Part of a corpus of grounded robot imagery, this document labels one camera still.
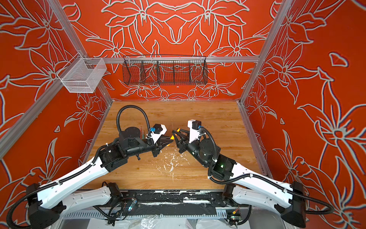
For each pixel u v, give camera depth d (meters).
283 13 0.72
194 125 0.53
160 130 0.53
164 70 1.00
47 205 0.40
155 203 0.73
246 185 0.46
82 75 0.92
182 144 0.54
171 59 0.92
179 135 0.57
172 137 0.62
